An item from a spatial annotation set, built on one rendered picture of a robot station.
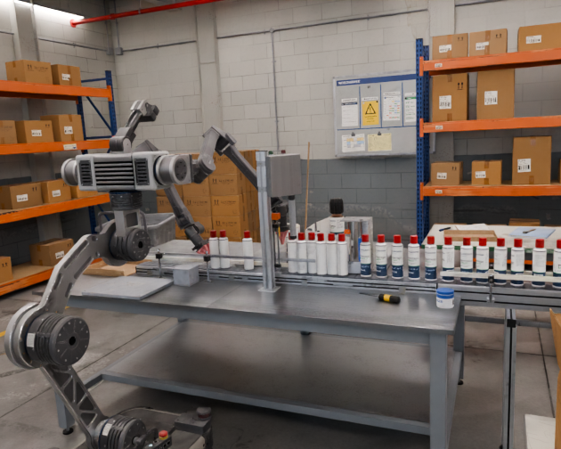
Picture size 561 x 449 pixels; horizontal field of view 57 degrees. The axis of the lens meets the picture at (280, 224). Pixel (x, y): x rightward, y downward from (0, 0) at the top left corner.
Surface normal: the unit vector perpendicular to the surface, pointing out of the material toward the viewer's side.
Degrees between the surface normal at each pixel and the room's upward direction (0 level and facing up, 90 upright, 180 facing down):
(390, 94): 90
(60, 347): 90
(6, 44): 90
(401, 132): 90
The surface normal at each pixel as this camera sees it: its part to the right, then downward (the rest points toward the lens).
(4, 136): 0.93, 0.03
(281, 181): 0.54, 0.12
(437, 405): -0.38, 0.18
